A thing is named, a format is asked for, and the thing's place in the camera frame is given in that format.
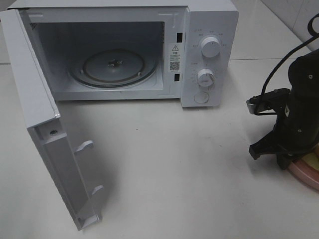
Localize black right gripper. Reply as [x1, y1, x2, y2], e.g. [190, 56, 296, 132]
[249, 88, 319, 170]

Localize pink round plate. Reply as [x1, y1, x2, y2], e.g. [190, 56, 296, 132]
[288, 144, 319, 191]

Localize round white door button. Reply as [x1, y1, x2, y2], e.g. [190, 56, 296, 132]
[194, 92, 209, 104]

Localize white microwave door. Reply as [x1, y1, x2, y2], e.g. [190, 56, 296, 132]
[0, 9, 103, 230]

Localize white bread sandwich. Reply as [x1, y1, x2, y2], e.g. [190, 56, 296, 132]
[308, 146, 319, 170]

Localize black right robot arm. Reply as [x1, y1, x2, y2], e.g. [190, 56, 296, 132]
[247, 50, 319, 169]

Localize lower white timer knob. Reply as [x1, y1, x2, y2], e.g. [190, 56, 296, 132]
[197, 69, 215, 87]

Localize upper white power knob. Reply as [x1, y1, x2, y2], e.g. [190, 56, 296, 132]
[200, 36, 220, 58]

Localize white microwave oven body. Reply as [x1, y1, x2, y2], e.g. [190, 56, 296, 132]
[6, 0, 239, 107]

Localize glass microwave turntable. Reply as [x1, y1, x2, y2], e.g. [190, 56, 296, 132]
[69, 48, 158, 88]

